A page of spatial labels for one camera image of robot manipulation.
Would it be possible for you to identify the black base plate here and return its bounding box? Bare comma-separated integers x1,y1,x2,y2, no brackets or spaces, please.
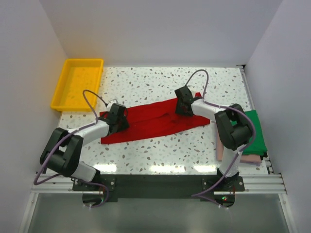
72,174,245,202

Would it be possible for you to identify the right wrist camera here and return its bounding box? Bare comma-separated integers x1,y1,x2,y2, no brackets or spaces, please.
190,88,196,97

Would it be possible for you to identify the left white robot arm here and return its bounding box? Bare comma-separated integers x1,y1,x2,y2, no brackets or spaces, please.
40,103,129,190

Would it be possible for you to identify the green folded t shirt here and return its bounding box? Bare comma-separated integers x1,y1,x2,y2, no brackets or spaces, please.
230,109,269,156

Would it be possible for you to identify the red t shirt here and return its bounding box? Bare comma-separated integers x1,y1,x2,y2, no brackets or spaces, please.
101,98,210,144

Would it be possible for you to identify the yellow plastic bin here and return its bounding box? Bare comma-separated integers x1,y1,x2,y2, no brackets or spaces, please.
50,59,104,112

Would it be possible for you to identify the aluminium frame rail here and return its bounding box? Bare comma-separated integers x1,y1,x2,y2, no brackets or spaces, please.
31,174,287,194

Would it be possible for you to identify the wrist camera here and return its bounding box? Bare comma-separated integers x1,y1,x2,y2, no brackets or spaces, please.
190,88,196,97
108,99,118,104

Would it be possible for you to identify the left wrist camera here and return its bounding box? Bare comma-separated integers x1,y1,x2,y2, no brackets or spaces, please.
108,99,118,104

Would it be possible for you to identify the pink folded t shirt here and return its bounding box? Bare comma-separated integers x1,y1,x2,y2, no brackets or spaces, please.
216,135,261,165

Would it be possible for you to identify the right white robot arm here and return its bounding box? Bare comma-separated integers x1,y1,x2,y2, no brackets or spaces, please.
174,86,256,191

